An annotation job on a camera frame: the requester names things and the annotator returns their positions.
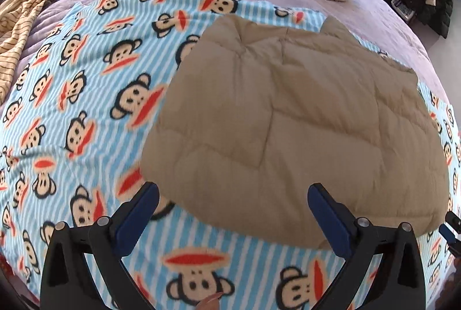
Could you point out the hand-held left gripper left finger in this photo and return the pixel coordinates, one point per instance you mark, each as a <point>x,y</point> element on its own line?
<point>138,214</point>

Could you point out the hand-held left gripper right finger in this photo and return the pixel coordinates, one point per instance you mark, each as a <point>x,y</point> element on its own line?
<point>329,214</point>

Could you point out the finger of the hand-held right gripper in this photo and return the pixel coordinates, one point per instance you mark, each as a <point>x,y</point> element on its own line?
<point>446,234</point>
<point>455,223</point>

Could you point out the tan puffer jacket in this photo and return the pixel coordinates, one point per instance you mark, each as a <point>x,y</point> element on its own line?
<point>288,122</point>

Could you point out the monkey print striped blanket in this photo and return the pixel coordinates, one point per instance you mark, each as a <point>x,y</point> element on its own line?
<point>90,108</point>

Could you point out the black hanging coat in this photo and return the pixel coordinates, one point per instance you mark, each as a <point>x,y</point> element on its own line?
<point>439,14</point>

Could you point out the yellow striped garment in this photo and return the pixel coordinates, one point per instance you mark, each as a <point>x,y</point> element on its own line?
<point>21,21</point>

